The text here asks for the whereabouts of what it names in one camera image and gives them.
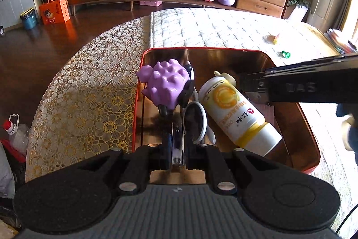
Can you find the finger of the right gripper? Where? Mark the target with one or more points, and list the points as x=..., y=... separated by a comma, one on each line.
x=314, y=62
x=254, y=87

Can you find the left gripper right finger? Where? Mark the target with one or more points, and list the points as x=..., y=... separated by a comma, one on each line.
x=211, y=161

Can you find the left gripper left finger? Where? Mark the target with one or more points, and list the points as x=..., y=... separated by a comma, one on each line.
x=143, y=162

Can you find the silver nail clipper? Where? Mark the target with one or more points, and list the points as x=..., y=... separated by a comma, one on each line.
x=177, y=144

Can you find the green small toy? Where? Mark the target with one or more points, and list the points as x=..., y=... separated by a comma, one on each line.
x=285, y=54

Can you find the pink yellow tube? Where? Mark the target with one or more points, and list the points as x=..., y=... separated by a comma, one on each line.
x=273, y=39

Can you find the purple spiky hedgehog toy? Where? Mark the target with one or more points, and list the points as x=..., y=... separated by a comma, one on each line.
x=168, y=85

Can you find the white yellow bottle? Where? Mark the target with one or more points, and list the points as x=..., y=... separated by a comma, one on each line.
x=238, y=118

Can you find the white sunglasses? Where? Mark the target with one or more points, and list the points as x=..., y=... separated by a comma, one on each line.
x=195, y=117

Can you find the quilted beige table mat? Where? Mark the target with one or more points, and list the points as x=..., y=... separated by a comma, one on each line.
x=243, y=30

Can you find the plastic water bottle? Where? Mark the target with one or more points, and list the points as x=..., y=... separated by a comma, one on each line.
x=18, y=133

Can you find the orange gift bag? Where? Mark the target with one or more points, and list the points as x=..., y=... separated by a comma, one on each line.
x=54, y=12

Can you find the teal bucket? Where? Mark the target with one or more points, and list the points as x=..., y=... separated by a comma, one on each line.
x=29, y=19

